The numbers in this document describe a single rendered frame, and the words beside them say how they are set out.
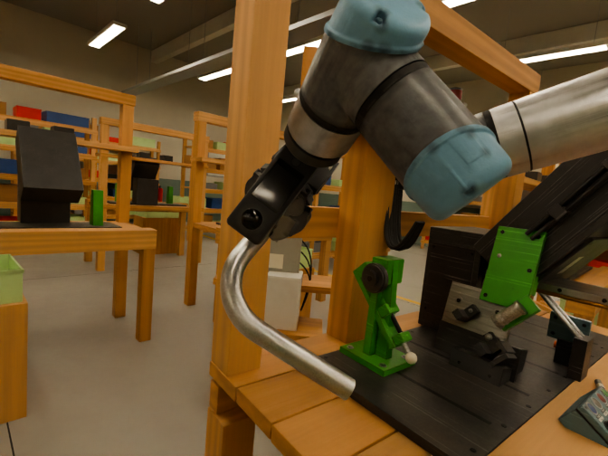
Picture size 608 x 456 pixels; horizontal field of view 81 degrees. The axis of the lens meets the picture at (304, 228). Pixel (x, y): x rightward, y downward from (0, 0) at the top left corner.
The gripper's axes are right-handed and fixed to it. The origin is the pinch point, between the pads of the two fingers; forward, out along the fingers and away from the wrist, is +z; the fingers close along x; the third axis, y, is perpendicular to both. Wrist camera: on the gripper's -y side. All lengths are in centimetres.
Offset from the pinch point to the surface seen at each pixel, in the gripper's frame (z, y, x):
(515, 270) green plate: 15, 46, -55
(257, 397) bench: 34.3, -12.7, -18.3
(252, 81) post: 3.7, 29.8, 22.5
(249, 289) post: 30.8, 3.8, -3.1
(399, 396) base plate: 26, 3, -43
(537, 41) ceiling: 185, 799, -136
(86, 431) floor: 188, -45, 23
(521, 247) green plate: 12, 50, -53
